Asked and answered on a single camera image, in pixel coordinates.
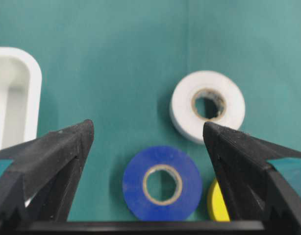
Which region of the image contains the yellow tape roll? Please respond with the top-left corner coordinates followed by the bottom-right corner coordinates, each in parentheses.
top-left (207, 178), bottom-right (230, 222)

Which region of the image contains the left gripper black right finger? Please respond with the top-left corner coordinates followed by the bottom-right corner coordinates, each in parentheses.
top-left (203, 122), bottom-right (301, 235)

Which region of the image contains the green table cloth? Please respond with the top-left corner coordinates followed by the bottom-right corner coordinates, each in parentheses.
top-left (0, 0), bottom-right (301, 221)

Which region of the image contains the white plastic case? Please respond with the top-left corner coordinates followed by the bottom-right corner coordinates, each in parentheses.
top-left (0, 47), bottom-right (42, 150)

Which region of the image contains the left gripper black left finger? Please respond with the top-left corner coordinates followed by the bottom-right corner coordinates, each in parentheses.
top-left (0, 119), bottom-right (94, 235)

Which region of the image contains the blue tape roll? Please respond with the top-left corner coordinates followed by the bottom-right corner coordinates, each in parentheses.
top-left (122, 146), bottom-right (202, 221)

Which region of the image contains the white tape roll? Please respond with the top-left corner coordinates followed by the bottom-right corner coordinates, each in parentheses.
top-left (170, 70), bottom-right (246, 144)

